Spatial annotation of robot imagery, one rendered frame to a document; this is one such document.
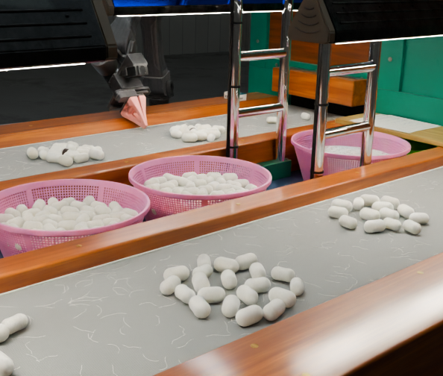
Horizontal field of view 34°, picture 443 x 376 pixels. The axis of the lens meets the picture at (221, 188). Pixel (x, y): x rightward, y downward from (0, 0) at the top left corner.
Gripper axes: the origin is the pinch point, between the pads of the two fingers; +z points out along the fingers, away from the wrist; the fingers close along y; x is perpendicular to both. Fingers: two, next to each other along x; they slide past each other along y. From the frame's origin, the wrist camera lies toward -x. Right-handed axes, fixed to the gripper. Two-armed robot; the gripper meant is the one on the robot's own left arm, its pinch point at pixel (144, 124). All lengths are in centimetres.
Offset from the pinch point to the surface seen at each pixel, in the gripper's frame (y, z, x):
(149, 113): 6.6, -5.7, 3.8
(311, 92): 48, 6, -12
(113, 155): -19.2, 12.8, -8.7
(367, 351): -47, 79, -68
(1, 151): -37.1, 0.0, 2.3
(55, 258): -60, 48, -42
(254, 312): -49, 69, -58
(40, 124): -22.6, -8.6, 6.3
